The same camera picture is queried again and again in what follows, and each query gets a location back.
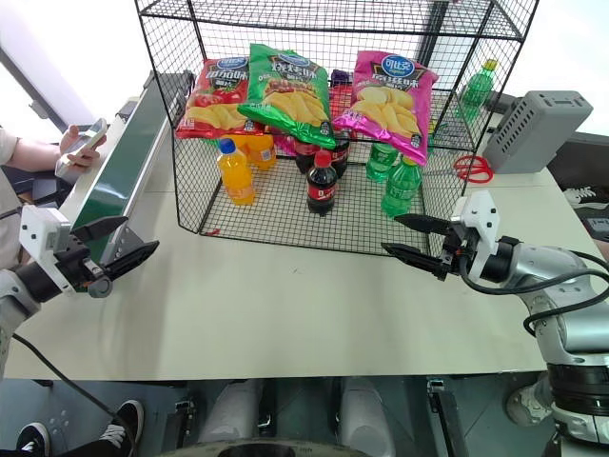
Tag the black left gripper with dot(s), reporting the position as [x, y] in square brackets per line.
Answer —
[76, 259]

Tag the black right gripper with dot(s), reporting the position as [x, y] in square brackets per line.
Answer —
[457, 250]

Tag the white smartphone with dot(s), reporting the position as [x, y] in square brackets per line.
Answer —
[88, 135]

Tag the person's bare forearm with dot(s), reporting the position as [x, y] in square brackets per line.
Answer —
[33, 152]

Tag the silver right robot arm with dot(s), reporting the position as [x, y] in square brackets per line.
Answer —
[547, 271]

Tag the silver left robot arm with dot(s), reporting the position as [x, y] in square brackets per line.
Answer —
[19, 285]

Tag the green conveyor belt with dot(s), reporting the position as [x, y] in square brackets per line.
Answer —
[128, 152]

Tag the person's bare hand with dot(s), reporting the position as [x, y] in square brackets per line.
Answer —
[88, 154]

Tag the green soda bottle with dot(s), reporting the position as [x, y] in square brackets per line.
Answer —
[476, 90]
[380, 164]
[402, 190]

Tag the small red scrap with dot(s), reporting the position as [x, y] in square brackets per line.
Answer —
[211, 232]

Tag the cola bottle red cap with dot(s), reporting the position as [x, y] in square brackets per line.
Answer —
[322, 185]
[304, 157]

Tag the orange soda bottle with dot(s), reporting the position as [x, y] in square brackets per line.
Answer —
[235, 178]
[261, 150]

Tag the pink potato chips bag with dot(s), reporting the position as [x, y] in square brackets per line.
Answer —
[390, 105]

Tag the grey vented box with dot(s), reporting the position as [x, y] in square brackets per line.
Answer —
[533, 131]

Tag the red potato chips bag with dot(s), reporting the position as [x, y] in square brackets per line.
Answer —
[214, 102]

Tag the black shoe white laces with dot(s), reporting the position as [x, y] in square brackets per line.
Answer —
[585, 195]

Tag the white slanted panel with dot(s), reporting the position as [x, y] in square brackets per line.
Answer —
[43, 81]

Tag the black white sneaker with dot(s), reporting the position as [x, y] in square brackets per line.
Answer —
[128, 419]
[33, 438]

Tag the purple snack packet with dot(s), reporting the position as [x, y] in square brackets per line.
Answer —
[340, 77]

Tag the grey rounded robot leg shape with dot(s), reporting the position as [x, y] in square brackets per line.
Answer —
[230, 409]
[364, 414]

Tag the green potato chips bag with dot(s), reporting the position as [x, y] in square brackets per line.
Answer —
[290, 102]

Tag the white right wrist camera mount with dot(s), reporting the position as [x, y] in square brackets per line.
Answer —
[480, 214]

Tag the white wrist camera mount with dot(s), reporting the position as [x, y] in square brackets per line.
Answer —
[480, 214]
[40, 233]

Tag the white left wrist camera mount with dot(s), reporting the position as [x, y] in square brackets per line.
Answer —
[40, 233]

